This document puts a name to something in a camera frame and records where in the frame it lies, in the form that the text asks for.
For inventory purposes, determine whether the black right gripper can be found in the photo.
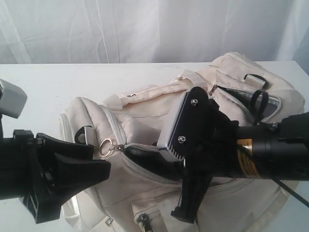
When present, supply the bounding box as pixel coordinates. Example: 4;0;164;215
171;99;238;218

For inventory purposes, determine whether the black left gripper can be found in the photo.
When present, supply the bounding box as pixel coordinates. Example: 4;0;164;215
13;130;111;224

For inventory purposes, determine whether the metal ring with dark clasp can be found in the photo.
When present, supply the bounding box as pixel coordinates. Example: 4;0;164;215
98;138;125;158

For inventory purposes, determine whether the cream canvas duffel bag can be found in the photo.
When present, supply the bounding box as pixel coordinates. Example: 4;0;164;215
60;52;309;232

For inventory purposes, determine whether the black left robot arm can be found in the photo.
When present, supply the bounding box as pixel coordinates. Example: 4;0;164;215
0;130;111;224

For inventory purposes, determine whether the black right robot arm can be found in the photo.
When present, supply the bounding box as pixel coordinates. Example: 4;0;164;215
171;99;309;223

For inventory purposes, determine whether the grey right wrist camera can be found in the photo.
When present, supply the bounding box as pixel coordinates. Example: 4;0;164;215
157;87;214;162

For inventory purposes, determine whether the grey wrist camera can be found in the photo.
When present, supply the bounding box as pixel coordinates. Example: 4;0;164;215
0;79;28;118
157;87;214;162

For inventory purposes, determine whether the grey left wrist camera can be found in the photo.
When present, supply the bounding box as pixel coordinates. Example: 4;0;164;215
0;79;28;118

